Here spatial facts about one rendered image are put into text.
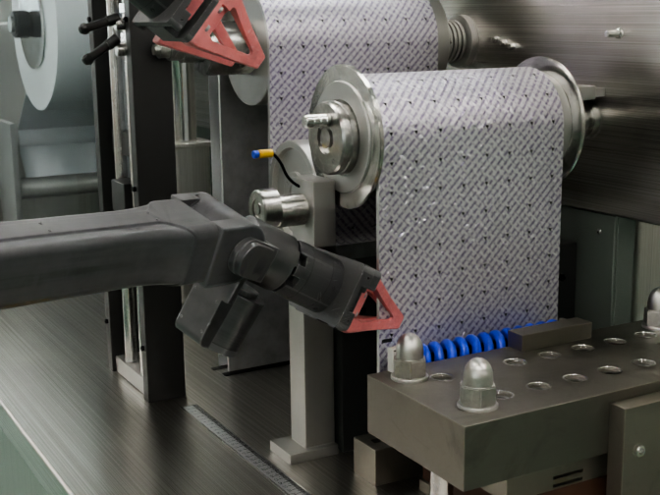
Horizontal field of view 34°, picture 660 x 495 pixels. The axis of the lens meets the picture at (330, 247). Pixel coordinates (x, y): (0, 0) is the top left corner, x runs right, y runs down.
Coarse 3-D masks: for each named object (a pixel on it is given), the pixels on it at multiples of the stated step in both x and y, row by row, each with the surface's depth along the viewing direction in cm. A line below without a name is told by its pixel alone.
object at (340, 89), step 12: (336, 84) 110; (348, 84) 108; (324, 96) 113; (336, 96) 111; (348, 96) 109; (564, 96) 118; (360, 108) 107; (564, 108) 118; (360, 120) 107; (564, 120) 118; (360, 132) 107; (564, 132) 118; (360, 144) 107; (564, 144) 119; (360, 156) 108; (360, 168) 108; (336, 180) 113; (348, 180) 110; (360, 180) 108; (348, 192) 111
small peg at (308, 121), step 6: (306, 114) 108; (312, 114) 108; (318, 114) 108; (324, 114) 108; (306, 120) 107; (312, 120) 107; (318, 120) 108; (324, 120) 108; (330, 120) 108; (306, 126) 107; (312, 126) 108; (318, 126) 108; (324, 126) 109
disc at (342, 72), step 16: (320, 80) 114; (336, 80) 111; (352, 80) 108; (368, 96) 106; (368, 112) 106; (320, 176) 116; (368, 176) 107; (336, 192) 113; (352, 192) 111; (368, 192) 108; (352, 208) 111
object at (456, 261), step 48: (432, 192) 110; (480, 192) 113; (528, 192) 116; (384, 240) 108; (432, 240) 111; (480, 240) 114; (528, 240) 118; (432, 288) 112; (480, 288) 115; (528, 288) 119; (384, 336) 110; (432, 336) 113
